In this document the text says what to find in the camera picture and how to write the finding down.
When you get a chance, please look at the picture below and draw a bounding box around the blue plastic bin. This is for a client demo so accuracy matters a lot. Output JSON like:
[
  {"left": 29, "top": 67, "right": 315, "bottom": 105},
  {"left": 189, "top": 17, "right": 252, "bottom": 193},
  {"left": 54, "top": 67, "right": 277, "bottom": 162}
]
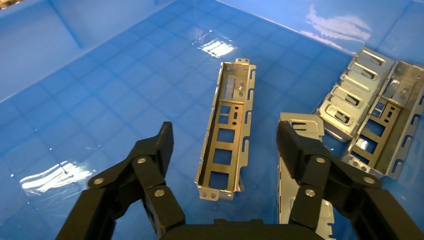
[{"left": 0, "top": 0, "right": 424, "bottom": 240}]

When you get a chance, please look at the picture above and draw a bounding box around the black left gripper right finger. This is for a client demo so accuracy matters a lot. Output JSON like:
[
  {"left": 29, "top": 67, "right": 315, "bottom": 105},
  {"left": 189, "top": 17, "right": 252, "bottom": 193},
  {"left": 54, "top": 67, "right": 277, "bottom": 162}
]
[{"left": 276, "top": 120, "right": 424, "bottom": 240}]

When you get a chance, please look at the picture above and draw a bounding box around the silver metal bracket part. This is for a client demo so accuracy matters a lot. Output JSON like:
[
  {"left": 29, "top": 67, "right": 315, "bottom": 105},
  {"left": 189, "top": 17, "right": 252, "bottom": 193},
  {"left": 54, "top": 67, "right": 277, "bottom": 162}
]
[
  {"left": 316, "top": 46, "right": 396, "bottom": 143},
  {"left": 277, "top": 112, "right": 336, "bottom": 240},
  {"left": 342, "top": 60, "right": 424, "bottom": 180},
  {"left": 195, "top": 58, "right": 257, "bottom": 202}
]

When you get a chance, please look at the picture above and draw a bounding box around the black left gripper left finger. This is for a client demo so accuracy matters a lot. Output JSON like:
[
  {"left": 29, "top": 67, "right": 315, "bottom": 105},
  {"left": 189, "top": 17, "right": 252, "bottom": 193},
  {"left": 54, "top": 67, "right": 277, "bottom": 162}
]
[{"left": 55, "top": 121, "right": 186, "bottom": 240}]

